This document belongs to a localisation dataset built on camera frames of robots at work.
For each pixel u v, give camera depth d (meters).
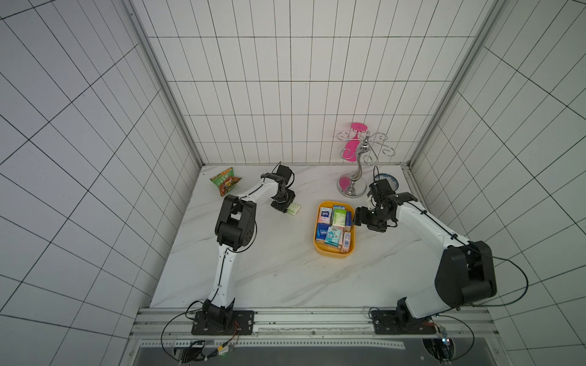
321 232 0.88
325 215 0.93
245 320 0.73
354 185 1.10
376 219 0.73
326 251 0.85
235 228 0.59
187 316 0.72
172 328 0.67
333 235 0.85
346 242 0.87
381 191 0.70
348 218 0.92
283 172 0.85
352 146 1.00
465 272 0.43
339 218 0.90
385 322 0.73
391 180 1.08
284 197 0.88
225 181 1.07
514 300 0.44
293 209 1.00
